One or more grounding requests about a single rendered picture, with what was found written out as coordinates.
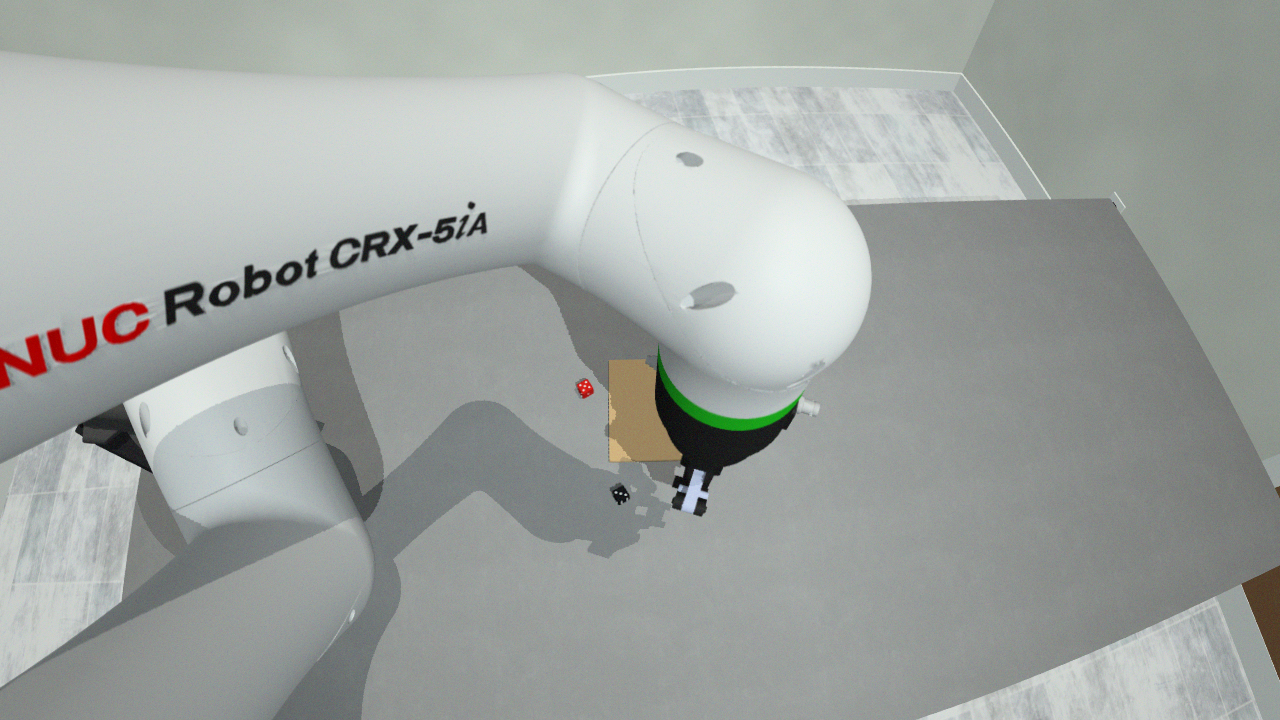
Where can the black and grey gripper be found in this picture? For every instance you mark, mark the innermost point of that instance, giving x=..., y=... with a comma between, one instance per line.
x=703, y=469

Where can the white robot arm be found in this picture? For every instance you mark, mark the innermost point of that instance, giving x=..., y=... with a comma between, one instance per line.
x=155, y=219

